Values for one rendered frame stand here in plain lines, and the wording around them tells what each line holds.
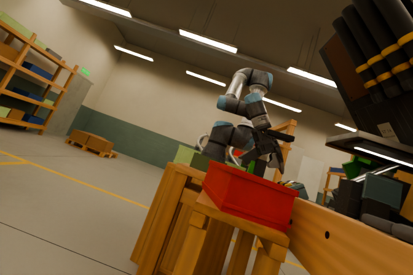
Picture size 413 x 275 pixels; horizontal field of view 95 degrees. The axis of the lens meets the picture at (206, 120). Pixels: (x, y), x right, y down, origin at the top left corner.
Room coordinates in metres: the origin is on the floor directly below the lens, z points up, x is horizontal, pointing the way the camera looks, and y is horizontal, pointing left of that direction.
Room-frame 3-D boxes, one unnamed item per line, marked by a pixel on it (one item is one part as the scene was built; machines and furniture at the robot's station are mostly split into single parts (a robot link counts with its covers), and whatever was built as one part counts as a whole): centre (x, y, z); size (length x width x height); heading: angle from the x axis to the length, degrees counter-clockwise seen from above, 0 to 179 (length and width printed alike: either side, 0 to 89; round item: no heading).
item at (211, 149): (1.13, -0.11, 0.98); 0.15 x 0.15 x 0.10
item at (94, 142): (5.94, 2.89, 0.22); 1.20 x 0.81 x 0.44; 83
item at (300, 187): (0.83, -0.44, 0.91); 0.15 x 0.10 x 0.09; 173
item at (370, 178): (0.54, -0.54, 0.97); 0.10 x 0.02 x 0.14; 83
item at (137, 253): (1.82, -0.21, 0.39); 0.68 x 0.52 x 0.79; 73
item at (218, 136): (1.13, -0.12, 1.10); 0.13 x 0.12 x 0.14; 80
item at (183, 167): (1.13, -0.11, 0.83); 0.32 x 0.32 x 0.04; 84
